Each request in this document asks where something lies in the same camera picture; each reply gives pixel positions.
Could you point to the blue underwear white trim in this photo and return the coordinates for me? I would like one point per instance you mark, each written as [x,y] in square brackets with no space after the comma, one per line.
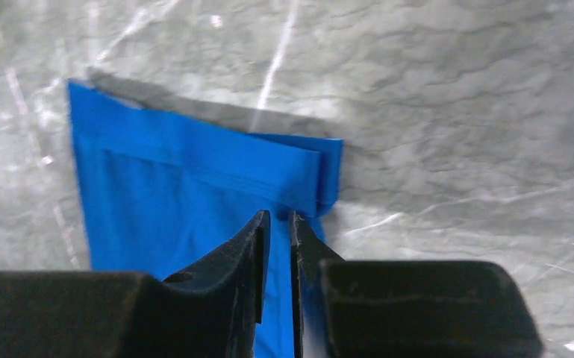
[160,190]

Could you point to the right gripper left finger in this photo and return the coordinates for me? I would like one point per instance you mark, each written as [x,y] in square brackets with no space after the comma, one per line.
[208,309]

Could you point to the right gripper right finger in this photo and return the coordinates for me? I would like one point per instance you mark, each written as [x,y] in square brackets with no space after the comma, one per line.
[407,308]

